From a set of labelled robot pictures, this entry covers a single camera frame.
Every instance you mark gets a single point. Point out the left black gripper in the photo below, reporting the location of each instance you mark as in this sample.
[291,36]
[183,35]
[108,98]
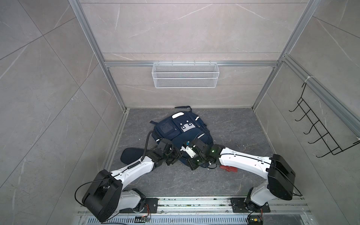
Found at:
[178,155]

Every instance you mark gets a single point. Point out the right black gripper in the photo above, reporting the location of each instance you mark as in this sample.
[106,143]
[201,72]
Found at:
[192,166]

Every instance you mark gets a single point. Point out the red leather wallet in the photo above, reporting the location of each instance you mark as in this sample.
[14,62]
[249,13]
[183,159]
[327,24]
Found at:
[229,168]

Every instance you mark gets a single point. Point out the navy blue backpack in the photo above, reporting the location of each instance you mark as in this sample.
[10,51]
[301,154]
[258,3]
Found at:
[181,128]

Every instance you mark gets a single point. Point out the navy blue pencil case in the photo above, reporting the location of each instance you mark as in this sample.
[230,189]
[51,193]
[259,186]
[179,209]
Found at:
[130,155]

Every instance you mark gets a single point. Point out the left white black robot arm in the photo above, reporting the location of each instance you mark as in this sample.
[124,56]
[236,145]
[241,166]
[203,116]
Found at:
[107,192]

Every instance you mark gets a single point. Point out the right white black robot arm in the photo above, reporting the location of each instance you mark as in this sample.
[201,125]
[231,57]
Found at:
[279,176]

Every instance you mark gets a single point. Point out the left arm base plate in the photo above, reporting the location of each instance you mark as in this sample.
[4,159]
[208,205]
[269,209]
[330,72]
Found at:
[148,204]

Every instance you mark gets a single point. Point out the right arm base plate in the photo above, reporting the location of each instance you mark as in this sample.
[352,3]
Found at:
[239,205]

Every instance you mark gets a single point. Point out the black wire hook rack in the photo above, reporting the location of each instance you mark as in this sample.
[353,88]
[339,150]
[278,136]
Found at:
[324,136]

